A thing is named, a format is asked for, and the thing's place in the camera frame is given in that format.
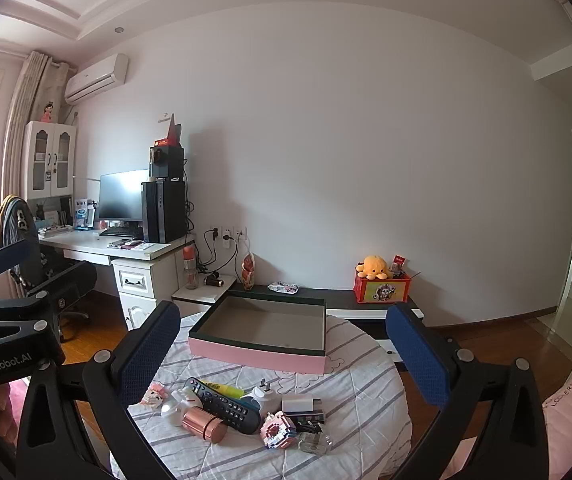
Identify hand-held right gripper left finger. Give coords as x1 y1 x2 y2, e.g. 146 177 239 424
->
16 301 182 480

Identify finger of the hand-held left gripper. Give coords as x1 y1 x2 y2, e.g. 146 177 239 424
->
0 262 98 327
0 238 37 301

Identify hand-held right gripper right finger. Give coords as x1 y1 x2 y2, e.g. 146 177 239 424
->
385 303 557 480

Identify small pink doll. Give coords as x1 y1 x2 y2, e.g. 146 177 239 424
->
141 382 166 406

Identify white figure toy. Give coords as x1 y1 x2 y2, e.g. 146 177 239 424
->
161 387 203 426

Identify yellow highlighter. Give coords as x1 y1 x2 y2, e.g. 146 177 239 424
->
205 382 245 400

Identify rose gold cylinder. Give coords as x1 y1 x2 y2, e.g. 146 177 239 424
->
181 406 228 444

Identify black remote control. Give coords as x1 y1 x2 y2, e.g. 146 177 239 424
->
182 377 261 435

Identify pink storage box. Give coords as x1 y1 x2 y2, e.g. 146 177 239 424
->
188 296 328 374

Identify white cube charger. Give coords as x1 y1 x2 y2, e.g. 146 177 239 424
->
281 396 323 414

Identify clear glass bottle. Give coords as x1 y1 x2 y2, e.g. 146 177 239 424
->
297 432 333 456

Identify pink block figure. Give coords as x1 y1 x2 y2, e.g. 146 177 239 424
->
260 411 298 450

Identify black office chair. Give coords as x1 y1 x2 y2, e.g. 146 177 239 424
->
0 195 98 322

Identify white drawer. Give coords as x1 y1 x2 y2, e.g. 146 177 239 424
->
376 337 403 361

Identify white desk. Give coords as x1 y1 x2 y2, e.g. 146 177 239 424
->
38 225 195 332

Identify blue product box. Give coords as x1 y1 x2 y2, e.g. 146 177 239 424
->
73 197 97 231

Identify white side table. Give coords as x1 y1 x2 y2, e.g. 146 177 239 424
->
171 272 237 307

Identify red toy box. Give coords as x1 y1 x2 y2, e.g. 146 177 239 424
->
353 272 412 305

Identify orange cap water bottle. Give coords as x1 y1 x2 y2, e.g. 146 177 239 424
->
182 245 200 291

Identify black low cabinet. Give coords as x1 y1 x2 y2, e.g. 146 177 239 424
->
226 282 425 322

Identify black computer monitor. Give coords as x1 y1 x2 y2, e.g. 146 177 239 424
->
98 169 151 229

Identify yellow octopus plush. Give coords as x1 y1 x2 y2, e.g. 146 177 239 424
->
356 255 395 281

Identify white hutch cabinet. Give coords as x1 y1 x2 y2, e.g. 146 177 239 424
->
22 121 77 202

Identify black computer tower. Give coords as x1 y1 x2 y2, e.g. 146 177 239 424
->
141 180 187 244

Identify orange snack bag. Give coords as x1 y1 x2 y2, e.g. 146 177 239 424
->
240 252 258 291

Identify beige curtain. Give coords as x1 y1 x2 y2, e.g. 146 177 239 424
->
5 51 74 202

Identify black box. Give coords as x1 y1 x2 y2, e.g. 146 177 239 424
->
149 145 185 181

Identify red triangular box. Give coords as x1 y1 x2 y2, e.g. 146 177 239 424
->
153 113 183 147

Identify white air conditioner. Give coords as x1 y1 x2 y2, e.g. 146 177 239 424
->
64 53 129 106

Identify black power cables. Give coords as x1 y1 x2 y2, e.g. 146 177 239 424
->
184 200 239 277

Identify white wall sockets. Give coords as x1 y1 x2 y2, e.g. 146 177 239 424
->
210 225 247 249

